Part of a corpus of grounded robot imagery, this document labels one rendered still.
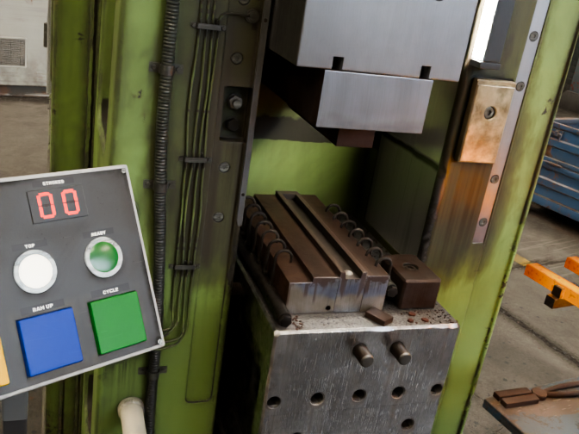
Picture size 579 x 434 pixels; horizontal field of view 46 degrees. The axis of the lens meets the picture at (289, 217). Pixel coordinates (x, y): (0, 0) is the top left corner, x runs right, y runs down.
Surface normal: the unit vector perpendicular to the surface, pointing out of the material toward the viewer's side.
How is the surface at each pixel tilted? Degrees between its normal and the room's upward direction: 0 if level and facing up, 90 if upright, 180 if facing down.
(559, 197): 90
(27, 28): 90
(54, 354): 60
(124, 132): 90
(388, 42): 90
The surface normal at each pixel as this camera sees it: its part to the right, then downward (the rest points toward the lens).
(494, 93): 0.30, 0.40
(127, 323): 0.66, -0.15
